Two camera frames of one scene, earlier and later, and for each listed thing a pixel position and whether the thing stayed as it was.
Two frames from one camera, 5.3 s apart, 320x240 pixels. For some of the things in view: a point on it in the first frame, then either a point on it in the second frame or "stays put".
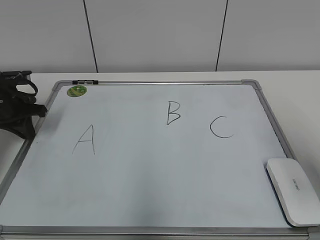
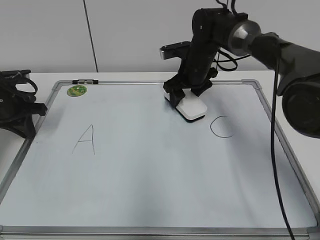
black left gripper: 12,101 stays put
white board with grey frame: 151,160 stays put
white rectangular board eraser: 297,194 to 192,106
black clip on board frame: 85,82 stays put
